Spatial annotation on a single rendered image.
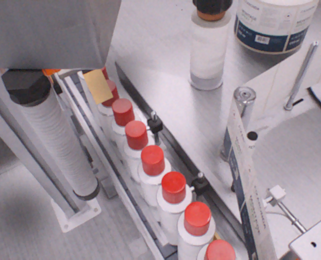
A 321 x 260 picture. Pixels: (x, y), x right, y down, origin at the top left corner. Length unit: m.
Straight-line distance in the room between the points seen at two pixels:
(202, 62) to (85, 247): 0.47
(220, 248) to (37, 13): 0.30
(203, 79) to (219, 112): 0.09
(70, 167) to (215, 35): 0.44
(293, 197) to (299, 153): 0.10
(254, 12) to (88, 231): 0.65
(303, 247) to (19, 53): 0.30
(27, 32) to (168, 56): 0.67
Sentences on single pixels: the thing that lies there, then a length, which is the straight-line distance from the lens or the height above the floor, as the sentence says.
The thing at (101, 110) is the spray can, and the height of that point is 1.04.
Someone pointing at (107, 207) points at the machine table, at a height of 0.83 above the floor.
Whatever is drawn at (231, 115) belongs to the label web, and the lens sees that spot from 0.54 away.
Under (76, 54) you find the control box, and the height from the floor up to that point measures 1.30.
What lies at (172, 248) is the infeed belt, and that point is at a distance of 0.58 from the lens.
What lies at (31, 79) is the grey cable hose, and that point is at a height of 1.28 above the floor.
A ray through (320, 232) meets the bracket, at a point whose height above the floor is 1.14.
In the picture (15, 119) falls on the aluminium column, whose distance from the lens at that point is 0.44.
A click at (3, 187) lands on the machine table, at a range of 0.79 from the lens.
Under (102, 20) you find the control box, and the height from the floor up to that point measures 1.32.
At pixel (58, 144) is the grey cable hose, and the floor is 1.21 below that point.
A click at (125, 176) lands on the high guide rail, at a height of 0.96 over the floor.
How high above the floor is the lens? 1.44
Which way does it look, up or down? 54 degrees down
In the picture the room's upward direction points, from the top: 5 degrees counter-clockwise
